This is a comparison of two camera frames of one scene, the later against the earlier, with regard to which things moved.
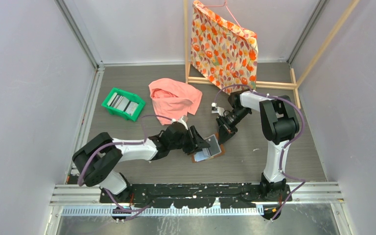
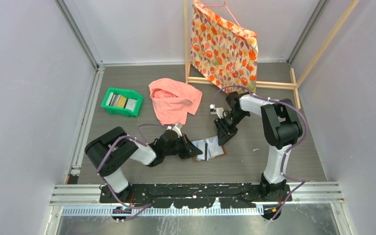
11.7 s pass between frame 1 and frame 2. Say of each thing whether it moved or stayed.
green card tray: stayed
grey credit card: moved
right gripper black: stayed
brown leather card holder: stayed
